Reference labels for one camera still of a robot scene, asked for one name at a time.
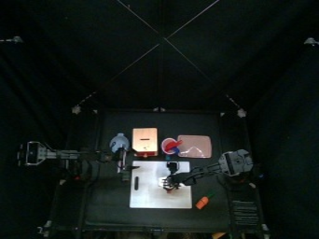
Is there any pink rectangular tray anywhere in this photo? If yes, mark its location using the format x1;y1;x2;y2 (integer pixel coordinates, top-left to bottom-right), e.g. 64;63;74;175
176;134;213;159

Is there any small black block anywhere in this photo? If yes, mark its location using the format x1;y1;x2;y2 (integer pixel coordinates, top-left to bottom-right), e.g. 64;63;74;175
165;161;180;174

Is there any toy salmon sushi piece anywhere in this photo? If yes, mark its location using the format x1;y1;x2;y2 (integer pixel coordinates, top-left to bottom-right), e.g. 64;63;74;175
161;183;177;194

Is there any white rectangular cutting board plate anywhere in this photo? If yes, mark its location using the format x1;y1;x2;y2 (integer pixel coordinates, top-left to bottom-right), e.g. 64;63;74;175
128;160;193;209

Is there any light wooden box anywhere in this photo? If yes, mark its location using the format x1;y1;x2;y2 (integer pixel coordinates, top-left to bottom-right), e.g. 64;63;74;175
130;127;160;158

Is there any orange toy carrot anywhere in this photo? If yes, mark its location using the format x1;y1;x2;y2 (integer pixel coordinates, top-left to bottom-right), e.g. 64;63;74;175
194;193;216;210

